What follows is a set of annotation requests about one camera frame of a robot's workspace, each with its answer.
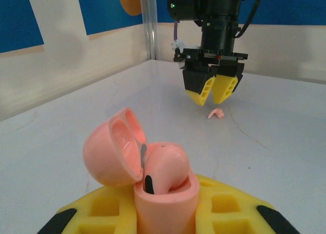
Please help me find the pink earbud charging case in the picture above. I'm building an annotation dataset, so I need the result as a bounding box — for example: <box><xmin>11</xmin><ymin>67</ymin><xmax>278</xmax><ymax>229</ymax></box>
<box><xmin>83</xmin><ymin>107</ymin><xmax>200</xmax><ymax>234</ymax></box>

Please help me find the pink wireless earbud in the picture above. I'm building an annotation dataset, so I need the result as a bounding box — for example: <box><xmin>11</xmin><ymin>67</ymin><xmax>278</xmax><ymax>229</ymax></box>
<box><xmin>144</xmin><ymin>143</ymin><xmax>191</xmax><ymax>195</ymax></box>
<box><xmin>207</xmin><ymin>107</ymin><xmax>225</xmax><ymax>120</ymax></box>

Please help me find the aluminium corner post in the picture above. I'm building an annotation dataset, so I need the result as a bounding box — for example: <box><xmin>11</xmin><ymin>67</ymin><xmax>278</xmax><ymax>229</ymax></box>
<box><xmin>141</xmin><ymin>0</ymin><xmax>158</xmax><ymax>62</ymax></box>

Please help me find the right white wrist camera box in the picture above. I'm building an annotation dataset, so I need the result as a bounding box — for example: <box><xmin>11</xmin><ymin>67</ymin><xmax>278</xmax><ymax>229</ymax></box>
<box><xmin>171</xmin><ymin>39</ymin><xmax>184</xmax><ymax>53</ymax></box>

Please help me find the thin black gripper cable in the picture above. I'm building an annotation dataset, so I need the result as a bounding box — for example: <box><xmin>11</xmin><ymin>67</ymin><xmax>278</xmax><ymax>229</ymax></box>
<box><xmin>235</xmin><ymin>0</ymin><xmax>263</xmax><ymax>38</ymax></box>

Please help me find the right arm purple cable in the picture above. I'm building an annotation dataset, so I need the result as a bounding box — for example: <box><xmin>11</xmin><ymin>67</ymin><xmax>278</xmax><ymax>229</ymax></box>
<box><xmin>173</xmin><ymin>19</ymin><xmax>180</xmax><ymax>42</ymax></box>

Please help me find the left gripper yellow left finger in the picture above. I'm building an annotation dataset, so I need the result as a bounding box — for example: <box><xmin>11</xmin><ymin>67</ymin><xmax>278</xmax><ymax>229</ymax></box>
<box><xmin>38</xmin><ymin>184</ymin><xmax>140</xmax><ymax>234</ymax></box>

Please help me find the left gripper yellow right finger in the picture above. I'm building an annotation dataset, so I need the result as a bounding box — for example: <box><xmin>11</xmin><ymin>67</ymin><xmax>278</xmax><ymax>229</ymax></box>
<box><xmin>195</xmin><ymin>173</ymin><xmax>299</xmax><ymax>234</ymax></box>

